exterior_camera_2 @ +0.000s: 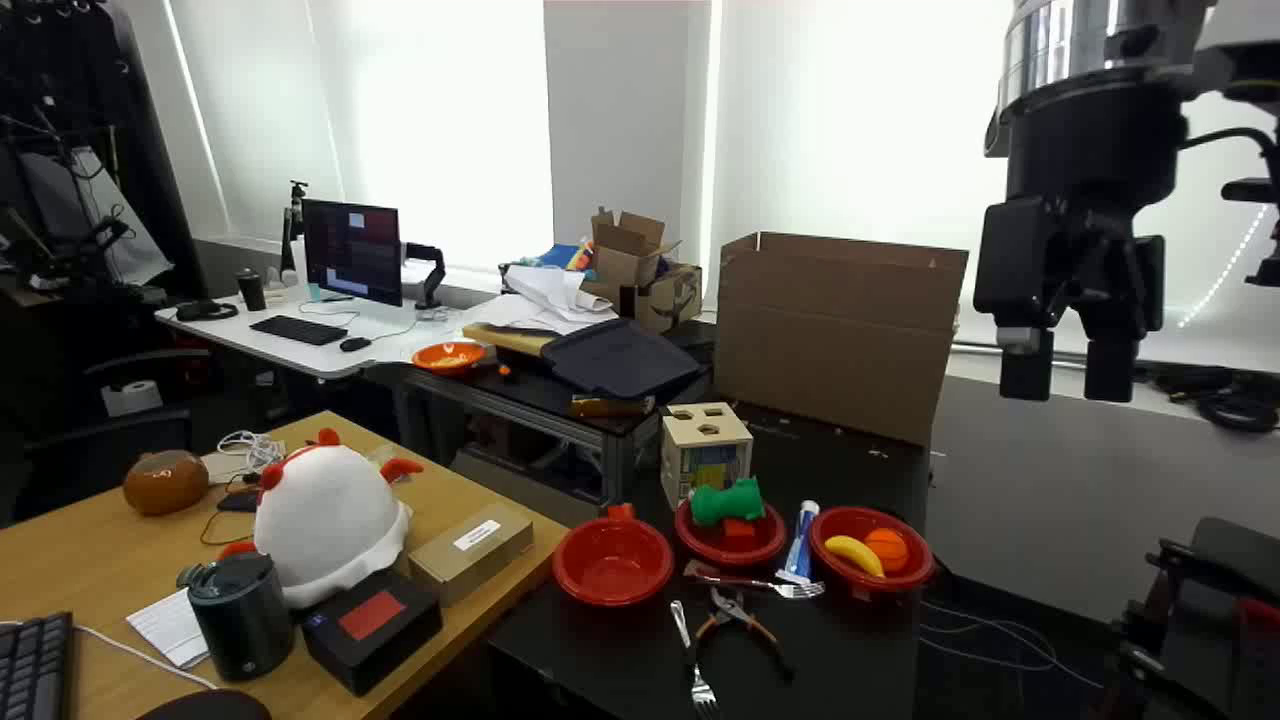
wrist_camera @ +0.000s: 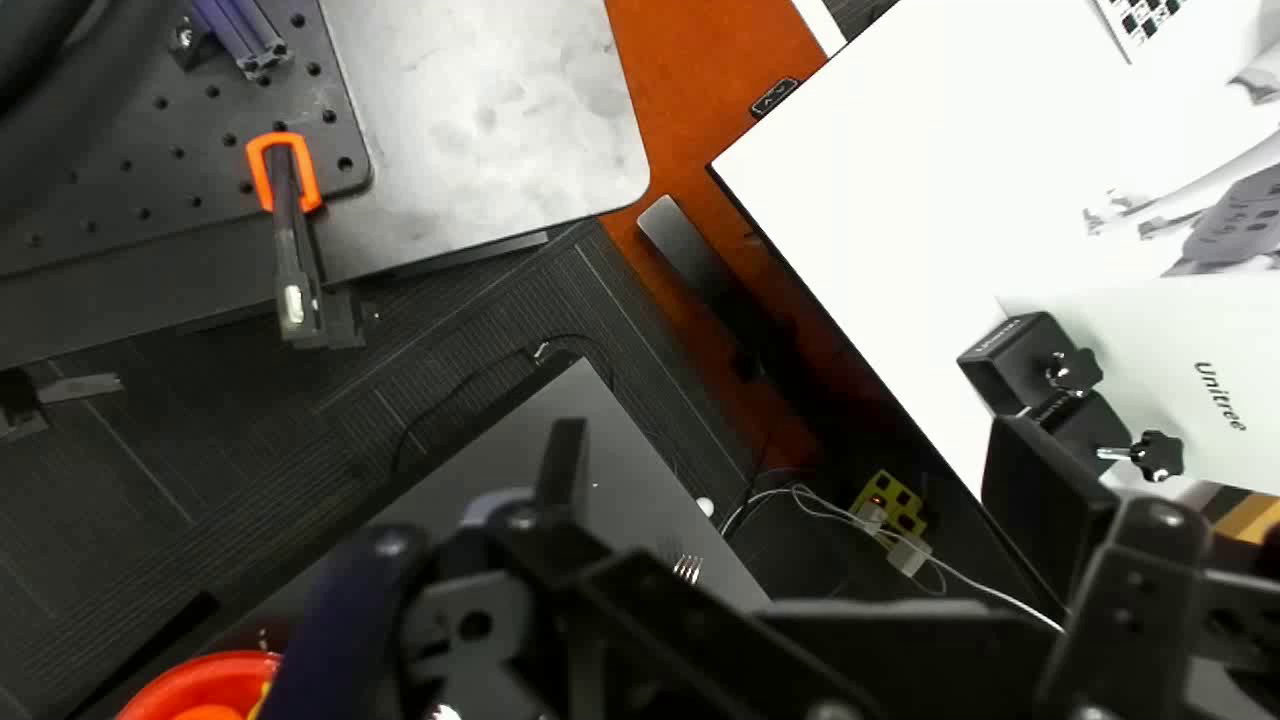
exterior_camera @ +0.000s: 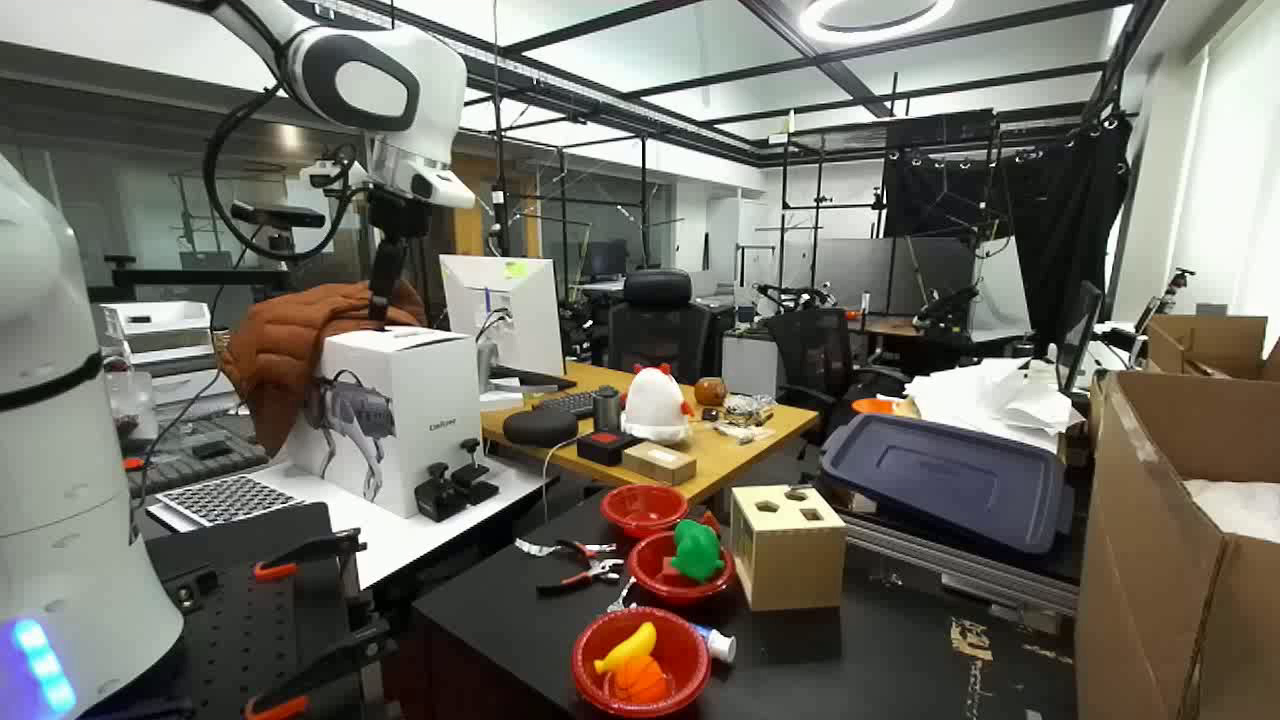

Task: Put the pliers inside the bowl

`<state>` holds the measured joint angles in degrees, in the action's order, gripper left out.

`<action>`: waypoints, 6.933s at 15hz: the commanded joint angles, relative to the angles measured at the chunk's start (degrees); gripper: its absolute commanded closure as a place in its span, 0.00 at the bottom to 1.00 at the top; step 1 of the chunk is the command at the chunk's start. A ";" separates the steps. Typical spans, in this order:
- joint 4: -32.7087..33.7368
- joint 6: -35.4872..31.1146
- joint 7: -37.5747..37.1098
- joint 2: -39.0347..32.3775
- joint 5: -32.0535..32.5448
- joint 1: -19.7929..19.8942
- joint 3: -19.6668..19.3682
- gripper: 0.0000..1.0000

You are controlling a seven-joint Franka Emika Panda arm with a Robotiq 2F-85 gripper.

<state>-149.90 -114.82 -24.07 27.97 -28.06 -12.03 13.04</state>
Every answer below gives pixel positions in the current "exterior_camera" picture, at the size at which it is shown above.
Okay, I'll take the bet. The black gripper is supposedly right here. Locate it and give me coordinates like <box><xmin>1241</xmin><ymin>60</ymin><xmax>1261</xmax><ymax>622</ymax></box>
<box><xmin>355</xmin><ymin>180</ymin><xmax>435</xmax><ymax>331</ymax></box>

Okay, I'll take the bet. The red plastic bowl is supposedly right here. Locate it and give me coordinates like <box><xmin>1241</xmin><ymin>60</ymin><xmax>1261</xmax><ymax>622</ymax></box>
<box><xmin>568</xmin><ymin>604</ymin><xmax>714</xmax><ymax>720</ymax></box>
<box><xmin>596</xmin><ymin>482</ymin><xmax>692</xmax><ymax>545</ymax></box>
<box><xmin>623</xmin><ymin>529</ymin><xmax>740</xmax><ymax>616</ymax></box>

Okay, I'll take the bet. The white box with robot dog print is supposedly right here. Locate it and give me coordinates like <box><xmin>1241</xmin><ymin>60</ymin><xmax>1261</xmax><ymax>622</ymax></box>
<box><xmin>308</xmin><ymin>325</ymin><xmax>489</xmax><ymax>524</ymax></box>

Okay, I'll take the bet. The brown puffer jacket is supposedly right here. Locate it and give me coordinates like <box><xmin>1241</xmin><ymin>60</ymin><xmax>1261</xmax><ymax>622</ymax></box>
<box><xmin>217</xmin><ymin>275</ymin><xmax>430</xmax><ymax>455</ymax></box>

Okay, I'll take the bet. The white backed monitor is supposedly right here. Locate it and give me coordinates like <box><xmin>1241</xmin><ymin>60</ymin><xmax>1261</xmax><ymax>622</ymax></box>
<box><xmin>435</xmin><ymin>251</ymin><xmax>568</xmax><ymax>386</ymax></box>

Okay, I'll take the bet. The black controller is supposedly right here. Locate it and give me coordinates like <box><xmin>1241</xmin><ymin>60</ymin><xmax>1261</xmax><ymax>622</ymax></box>
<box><xmin>413</xmin><ymin>459</ymin><xmax>502</xmax><ymax>524</ymax></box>

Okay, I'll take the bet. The white appliance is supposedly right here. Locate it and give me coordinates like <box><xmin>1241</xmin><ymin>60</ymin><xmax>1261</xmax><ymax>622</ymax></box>
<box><xmin>97</xmin><ymin>295</ymin><xmax>223</xmax><ymax>393</ymax></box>

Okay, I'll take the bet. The white table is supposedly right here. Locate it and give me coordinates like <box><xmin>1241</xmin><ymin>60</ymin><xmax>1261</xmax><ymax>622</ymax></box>
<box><xmin>145</xmin><ymin>451</ymin><xmax>552</xmax><ymax>594</ymax></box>

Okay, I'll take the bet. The black cylinder speaker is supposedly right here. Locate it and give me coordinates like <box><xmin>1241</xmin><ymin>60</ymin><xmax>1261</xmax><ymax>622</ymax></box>
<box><xmin>591</xmin><ymin>386</ymin><xmax>626</xmax><ymax>438</ymax></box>

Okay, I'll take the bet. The silver keyboard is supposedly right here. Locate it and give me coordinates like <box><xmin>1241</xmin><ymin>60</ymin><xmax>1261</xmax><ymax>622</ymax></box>
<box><xmin>145</xmin><ymin>473</ymin><xmax>302</xmax><ymax>536</ymax></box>

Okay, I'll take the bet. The orange black clamp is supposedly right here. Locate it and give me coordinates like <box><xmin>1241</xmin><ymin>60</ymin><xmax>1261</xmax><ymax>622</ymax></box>
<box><xmin>253</xmin><ymin>529</ymin><xmax>373</xmax><ymax>587</ymax></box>
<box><xmin>243</xmin><ymin>624</ymin><xmax>396</xmax><ymax>720</ymax></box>

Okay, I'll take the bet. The black box with red top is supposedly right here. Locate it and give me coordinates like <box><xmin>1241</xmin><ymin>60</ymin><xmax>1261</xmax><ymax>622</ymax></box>
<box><xmin>571</xmin><ymin>425</ymin><xmax>639</xmax><ymax>469</ymax></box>

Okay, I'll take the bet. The black office chair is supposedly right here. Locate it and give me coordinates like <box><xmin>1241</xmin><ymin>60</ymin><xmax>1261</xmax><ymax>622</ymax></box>
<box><xmin>605</xmin><ymin>269</ymin><xmax>733</xmax><ymax>388</ymax></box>

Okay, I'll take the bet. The white plush chicken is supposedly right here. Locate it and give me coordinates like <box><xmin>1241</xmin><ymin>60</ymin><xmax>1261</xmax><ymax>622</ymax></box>
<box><xmin>616</xmin><ymin>365</ymin><xmax>694</xmax><ymax>449</ymax></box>

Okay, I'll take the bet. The small tan cardboard box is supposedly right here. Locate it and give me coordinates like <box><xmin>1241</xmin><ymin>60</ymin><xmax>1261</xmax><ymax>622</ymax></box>
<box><xmin>621</xmin><ymin>440</ymin><xmax>698</xmax><ymax>487</ymax></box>

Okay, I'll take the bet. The black pegboard stand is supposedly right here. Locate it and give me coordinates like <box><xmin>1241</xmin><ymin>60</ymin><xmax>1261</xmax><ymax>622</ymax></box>
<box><xmin>134</xmin><ymin>501</ymin><xmax>392</xmax><ymax>720</ymax></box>

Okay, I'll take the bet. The clear glass container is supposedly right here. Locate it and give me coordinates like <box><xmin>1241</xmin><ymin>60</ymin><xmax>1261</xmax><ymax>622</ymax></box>
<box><xmin>714</xmin><ymin>393</ymin><xmax>777</xmax><ymax>443</ymax></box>

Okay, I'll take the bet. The wooden desk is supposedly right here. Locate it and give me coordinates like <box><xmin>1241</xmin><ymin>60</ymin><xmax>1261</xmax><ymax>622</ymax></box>
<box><xmin>476</xmin><ymin>357</ymin><xmax>824</xmax><ymax>510</ymax></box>

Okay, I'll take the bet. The green rubber toy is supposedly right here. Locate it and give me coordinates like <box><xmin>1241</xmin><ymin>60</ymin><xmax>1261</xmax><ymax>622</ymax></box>
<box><xmin>666</xmin><ymin>515</ymin><xmax>728</xmax><ymax>587</ymax></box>

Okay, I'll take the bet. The yellow toy banana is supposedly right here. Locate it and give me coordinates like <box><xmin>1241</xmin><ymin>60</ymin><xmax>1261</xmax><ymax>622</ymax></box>
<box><xmin>588</xmin><ymin>622</ymin><xmax>663</xmax><ymax>680</ymax></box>

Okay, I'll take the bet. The toy orange fruit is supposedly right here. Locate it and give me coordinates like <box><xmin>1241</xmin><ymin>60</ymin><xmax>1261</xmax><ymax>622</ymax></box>
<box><xmin>607</xmin><ymin>651</ymin><xmax>674</xmax><ymax>710</ymax></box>

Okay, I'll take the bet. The wooden shape sorter box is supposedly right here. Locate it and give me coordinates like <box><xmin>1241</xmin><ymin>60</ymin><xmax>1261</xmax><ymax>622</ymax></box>
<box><xmin>724</xmin><ymin>482</ymin><xmax>853</xmax><ymax>616</ymax></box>

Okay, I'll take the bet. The white blue toothpaste tube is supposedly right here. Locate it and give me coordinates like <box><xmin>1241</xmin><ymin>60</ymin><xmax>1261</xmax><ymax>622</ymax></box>
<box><xmin>687</xmin><ymin>616</ymin><xmax>740</xmax><ymax>670</ymax></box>

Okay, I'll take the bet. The blue storage bin lid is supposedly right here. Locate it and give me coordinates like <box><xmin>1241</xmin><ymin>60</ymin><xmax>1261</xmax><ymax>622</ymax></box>
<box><xmin>815</xmin><ymin>413</ymin><xmax>1077</xmax><ymax>559</ymax></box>

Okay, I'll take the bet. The white paper pile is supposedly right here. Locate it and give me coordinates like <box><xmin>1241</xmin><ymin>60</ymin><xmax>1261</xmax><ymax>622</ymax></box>
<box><xmin>905</xmin><ymin>357</ymin><xmax>1084</xmax><ymax>443</ymax></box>

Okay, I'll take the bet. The black curtain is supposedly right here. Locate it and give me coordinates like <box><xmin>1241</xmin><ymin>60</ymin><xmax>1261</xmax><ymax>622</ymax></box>
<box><xmin>878</xmin><ymin>113</ymin><xmax>1135</xmax><ymax>357</ymax></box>

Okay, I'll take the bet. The large brown cardboard box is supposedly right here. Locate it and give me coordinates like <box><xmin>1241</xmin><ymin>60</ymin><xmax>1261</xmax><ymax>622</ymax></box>
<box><xmin>1070</xmin><ymin>369</ymin><xmax>1280</xmax><ymax>720</ymax></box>

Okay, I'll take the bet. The small open cardboard box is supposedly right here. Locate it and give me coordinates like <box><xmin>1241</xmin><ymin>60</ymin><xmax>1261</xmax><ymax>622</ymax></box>
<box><xmin>1143</xmin><ymin>312</ymin><xmax>1270</xmax><ymax>380</ymax></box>

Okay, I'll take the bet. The white foam sheet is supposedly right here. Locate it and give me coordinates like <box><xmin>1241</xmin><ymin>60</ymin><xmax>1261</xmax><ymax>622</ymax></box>
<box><xmin>1184</xmin><ymin>475</ymin><xmax>1280</xmax><ymax>550</ymax></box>

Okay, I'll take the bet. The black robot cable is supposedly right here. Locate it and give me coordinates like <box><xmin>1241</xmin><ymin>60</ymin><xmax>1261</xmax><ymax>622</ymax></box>
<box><xmin>199</xmin><ymin>85</ymin><xmax>365</xmax><ymax>265</ymax></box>

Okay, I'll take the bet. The ring ceiling light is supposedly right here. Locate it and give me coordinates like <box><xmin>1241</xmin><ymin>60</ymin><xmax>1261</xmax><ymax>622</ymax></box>
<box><xmin>794</xmin><ymin>0</ymin><xmax>960</xmax><ymax>40</ymax></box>

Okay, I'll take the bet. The aluminium rail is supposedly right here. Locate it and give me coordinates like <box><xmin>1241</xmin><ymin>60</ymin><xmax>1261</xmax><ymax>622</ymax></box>
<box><xmin>838</xmin><ymin>515</ymin><xmax>1084</xmax><ymax>622</ymax></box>

